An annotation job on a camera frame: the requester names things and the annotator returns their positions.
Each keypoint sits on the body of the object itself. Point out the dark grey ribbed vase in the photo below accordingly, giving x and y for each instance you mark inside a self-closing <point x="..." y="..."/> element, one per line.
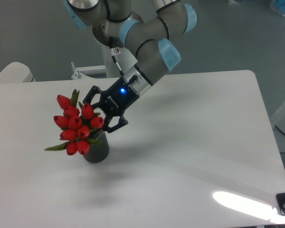
<point x="98" y="151"/>

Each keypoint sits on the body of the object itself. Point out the white chair back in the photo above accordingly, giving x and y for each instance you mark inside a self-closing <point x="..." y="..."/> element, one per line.
<point x="16" y="72"/>

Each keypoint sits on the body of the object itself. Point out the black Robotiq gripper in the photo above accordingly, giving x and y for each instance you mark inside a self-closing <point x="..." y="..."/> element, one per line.
<point x="113" y="102"/>

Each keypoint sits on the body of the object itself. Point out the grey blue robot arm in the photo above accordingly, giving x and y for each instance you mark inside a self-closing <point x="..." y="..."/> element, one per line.
<point x="149" y="42"/>

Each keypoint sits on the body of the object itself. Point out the clear bag blue contents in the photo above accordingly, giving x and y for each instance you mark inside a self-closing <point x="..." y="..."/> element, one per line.
<point x="278" y="6"/>

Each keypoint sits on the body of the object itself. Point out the white metal base frame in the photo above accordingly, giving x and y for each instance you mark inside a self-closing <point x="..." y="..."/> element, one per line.
<point x="88" y="72"/>

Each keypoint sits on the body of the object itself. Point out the red tulip bouquet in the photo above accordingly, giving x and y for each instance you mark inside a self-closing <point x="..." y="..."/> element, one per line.
<point x="79" y="123"/>

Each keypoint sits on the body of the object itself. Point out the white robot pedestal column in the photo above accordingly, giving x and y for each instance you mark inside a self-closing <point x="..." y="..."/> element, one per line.
<point x="117" y="59"/>

